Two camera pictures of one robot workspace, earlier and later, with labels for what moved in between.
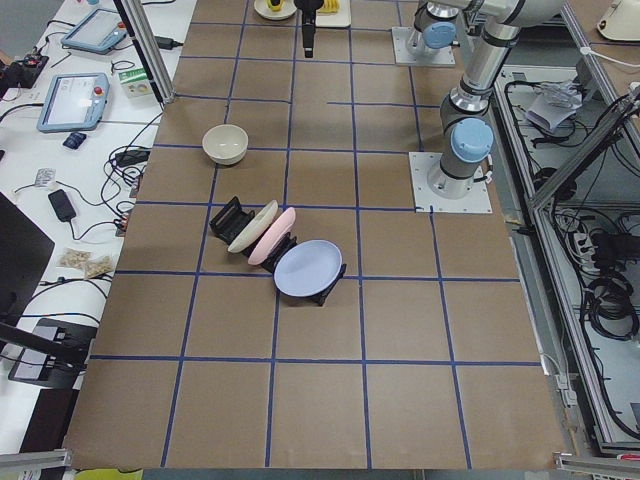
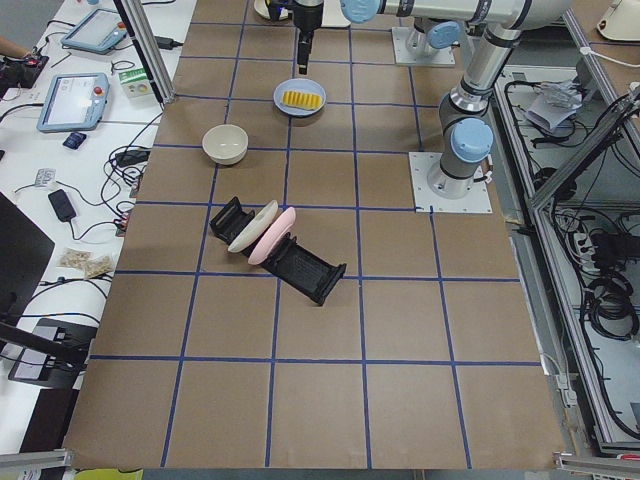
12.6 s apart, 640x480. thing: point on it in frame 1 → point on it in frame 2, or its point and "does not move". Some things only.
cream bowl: (225, 144) does not move
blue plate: (307, 269) → (299, 97)
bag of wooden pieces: (84, 260) does not move
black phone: (62, 205) does not move
